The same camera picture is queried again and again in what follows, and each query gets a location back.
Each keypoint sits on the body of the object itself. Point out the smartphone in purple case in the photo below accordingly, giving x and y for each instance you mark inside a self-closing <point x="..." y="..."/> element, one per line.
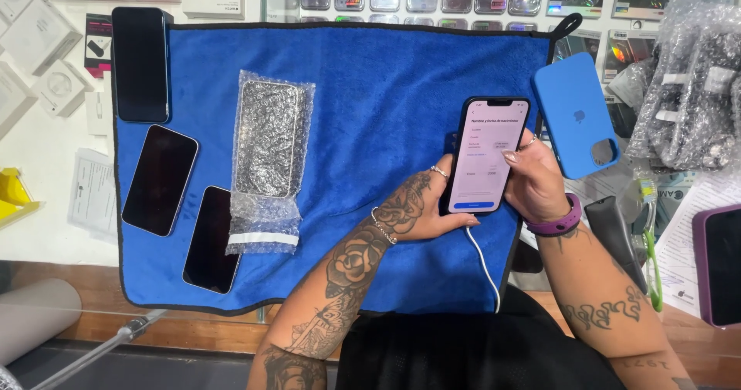
<point x="721" y="265"/>

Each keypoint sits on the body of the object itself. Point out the person's left hand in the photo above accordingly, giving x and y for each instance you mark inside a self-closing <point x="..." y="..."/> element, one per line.
<point x="414" y="207"/>

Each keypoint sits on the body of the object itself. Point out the small white square box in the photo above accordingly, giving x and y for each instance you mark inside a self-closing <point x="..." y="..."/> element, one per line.
<point x="61" y="87"/>

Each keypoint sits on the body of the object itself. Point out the purple wristband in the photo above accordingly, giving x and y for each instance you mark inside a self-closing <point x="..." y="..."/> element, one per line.
<point x="558" y="223"/>

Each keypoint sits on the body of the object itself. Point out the black phone case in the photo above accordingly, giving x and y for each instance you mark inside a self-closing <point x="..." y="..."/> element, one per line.
<point x="613" y="233"/>

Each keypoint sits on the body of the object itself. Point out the black and pink box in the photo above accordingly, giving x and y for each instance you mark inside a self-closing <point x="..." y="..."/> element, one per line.
<point x="97" y="45"/>

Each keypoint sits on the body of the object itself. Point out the black smartphone blue frame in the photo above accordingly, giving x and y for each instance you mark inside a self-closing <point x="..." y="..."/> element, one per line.
<point x="140" y="65"/>

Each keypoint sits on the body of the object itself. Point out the blue silicone phone case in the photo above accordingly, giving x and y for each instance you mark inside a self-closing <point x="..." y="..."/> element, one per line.
<point x="570" y="112"/>

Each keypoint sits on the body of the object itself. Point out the printed paper sheets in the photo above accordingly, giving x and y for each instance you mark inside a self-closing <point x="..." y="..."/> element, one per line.
<point x="680" y="245"/>

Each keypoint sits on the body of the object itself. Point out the clear bubble wrap bag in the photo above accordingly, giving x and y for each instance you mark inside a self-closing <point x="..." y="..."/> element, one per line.
<point x="260" y="219"/>

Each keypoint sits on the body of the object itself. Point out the dark smartphone silver frame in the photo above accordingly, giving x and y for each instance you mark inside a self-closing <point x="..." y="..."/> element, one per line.
<point x="209" y="242"/>
<point x="159" y="180"/>

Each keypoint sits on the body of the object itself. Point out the grey roll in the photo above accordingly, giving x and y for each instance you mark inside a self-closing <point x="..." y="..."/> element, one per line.
<point x="32" y="317"/>

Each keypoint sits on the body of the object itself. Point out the clear rod with metal clamp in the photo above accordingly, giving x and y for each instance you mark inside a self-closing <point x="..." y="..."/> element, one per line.
<point x="98" y="349"/>

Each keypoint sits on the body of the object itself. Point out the folded printed paper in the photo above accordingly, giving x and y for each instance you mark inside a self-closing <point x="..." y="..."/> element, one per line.
<point x="92" y="196"/>

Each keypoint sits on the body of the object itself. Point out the black smartphone lit screen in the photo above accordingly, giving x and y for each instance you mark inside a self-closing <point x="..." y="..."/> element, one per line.
<point x="486" y="152"/>

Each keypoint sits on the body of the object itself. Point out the heap of bagged black accessories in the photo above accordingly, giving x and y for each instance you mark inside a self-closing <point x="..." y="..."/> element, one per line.
<point x="694" y="89"/>

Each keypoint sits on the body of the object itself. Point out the large white square box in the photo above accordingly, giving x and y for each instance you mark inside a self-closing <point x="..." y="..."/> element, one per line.
<point x="40" y="34"/>

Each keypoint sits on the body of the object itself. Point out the blue microfiber cloth black edge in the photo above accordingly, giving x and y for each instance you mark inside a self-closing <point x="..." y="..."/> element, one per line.
<point x="382" y="89"/>

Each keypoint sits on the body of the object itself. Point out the person's right hand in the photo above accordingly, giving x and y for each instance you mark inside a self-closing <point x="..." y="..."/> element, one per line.
<point x="538" y="184"/>

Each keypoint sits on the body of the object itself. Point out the bubble wrapped silver smartphone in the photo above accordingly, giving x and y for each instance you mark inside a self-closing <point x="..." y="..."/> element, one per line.
<point x="267" y="138"/>

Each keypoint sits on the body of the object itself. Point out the person's black clothing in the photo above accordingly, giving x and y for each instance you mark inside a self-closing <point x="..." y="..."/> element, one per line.
<point x="463" y="349"/>

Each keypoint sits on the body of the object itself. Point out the flat white box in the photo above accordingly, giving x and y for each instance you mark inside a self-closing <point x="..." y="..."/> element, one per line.
<point x="11" y="100"/>

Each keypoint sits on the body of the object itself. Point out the yellow plastic tray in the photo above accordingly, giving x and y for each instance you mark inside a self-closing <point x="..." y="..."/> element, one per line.
<point x="14" y="196"/>

